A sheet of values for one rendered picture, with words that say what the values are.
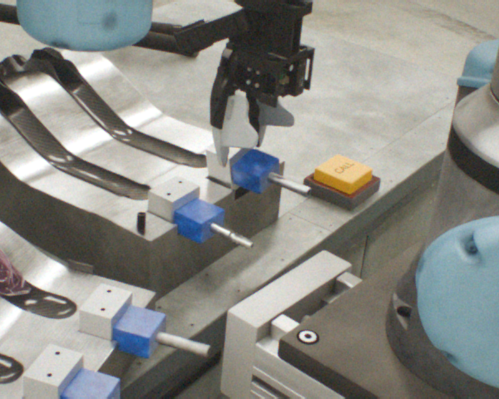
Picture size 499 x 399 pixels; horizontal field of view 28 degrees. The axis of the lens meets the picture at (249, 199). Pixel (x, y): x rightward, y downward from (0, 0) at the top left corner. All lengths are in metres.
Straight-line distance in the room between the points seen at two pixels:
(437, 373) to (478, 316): 0.20
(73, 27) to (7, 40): 3.44
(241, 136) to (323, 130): 0.44
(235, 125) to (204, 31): 0.11
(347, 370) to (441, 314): 0.21
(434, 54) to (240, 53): 3.08
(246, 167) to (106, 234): 0.18
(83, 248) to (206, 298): 0.16
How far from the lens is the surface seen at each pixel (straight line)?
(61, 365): 0.95
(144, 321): 1.02
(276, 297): 0.85
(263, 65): 1.10
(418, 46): 4.22
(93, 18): 0.53
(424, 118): 1.66
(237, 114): 1.14
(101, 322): 1.01
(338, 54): 1.87
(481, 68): 0.63
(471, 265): 0.49
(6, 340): 1.02
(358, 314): 0.77
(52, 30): 0.54
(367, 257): 1.63
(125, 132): 1.34
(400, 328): 0.73
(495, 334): 0.52
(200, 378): 1.31
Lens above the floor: 1.49
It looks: 31 degrees down
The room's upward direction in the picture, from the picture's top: 6 degrees clockwise
